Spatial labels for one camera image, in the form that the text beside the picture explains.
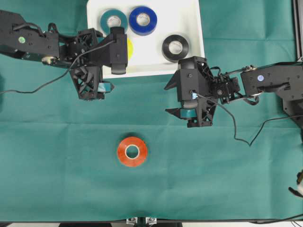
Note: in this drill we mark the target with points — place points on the white plastic case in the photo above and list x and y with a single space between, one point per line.
174 17

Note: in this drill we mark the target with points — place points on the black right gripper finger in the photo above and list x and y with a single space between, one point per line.
197 112
189 74

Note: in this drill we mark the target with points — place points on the metal table clamps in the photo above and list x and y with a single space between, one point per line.
141 221

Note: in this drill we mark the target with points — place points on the red tape roll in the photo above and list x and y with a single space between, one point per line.
132 151

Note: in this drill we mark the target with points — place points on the yellow tape roll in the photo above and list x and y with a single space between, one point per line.
130 49

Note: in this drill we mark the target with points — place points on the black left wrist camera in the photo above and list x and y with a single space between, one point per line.
112 51

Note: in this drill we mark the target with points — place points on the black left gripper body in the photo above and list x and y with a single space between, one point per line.
73 46

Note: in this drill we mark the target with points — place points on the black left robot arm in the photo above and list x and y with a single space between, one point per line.
27 41

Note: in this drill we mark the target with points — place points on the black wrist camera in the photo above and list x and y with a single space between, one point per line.
184 92
112 51

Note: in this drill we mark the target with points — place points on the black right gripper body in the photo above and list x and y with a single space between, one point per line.
219 85

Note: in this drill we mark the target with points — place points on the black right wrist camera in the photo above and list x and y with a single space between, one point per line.
184 92

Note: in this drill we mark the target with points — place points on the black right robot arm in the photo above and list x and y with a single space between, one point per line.
285 79

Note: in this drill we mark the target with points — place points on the aluminium frame rail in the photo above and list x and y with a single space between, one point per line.
298 27

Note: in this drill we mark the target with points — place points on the black tape roll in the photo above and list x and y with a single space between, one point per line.
175 48

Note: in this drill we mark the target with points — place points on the teal tape roll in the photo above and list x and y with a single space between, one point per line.
113 18

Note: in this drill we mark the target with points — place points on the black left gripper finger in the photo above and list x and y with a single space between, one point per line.
89 83

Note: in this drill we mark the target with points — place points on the blue tape roll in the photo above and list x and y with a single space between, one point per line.
142 20

